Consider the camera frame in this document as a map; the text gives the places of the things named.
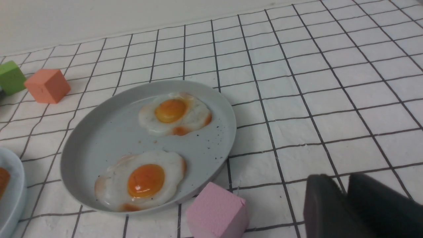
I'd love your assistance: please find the green foam cube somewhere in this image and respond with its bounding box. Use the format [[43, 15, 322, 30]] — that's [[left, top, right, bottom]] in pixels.
[[0, 60, 27, 96]]

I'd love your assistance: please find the light blue plate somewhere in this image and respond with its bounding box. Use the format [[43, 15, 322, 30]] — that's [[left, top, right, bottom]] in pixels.
[[0, 147, 27, 238]]

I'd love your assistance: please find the pink foam cube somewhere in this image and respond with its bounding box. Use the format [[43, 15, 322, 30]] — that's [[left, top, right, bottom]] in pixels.
[[185, 182, 250, 238]]

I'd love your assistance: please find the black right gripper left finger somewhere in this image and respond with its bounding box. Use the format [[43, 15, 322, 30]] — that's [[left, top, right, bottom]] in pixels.
[[303, 175, 376, 238]]

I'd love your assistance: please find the grey speckled plate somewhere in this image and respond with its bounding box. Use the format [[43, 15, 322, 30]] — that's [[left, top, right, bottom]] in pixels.
[[60, 80, 237, 216]]

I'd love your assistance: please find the orange foam cube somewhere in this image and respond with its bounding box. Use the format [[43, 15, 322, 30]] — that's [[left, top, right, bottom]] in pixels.
[[23, 69, 71, 104]]

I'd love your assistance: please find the white checkered tablecloth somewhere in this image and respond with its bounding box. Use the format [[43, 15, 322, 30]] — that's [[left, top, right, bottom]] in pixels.
[[1, 0, 423, 238]]

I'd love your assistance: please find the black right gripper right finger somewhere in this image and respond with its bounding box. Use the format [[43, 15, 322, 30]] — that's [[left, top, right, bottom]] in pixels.
[[347, 173, 423, 238]]

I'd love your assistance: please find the fried egg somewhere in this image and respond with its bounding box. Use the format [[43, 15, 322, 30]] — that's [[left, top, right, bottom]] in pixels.
[[94, 150, 186, 212], [0, 167, 11, 199], [138, 92, 212, 137]]

